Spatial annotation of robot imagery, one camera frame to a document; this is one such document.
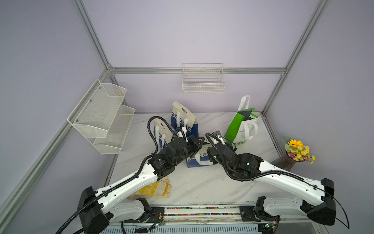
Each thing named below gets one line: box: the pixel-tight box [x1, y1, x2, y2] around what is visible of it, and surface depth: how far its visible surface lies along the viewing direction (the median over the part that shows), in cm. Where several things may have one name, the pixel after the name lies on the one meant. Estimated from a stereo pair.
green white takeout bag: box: [224, 94, 259, 146], surface depth 85 cm
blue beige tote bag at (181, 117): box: [170, 100, 200, 138], surface depth 90 cm
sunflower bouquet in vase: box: [271, 135, 317, 171], surface depth 73 cm
